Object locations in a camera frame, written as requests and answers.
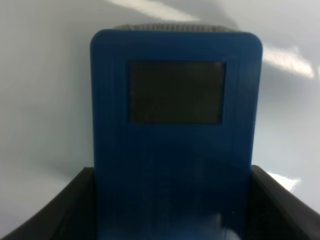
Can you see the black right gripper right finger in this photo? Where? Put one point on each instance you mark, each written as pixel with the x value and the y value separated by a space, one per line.
pixel 273 213

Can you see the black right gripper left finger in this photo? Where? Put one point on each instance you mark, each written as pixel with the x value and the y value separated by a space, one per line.
pixel 71 215

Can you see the blue board eraser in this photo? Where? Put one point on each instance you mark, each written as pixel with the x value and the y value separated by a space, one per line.
pixel 173 126

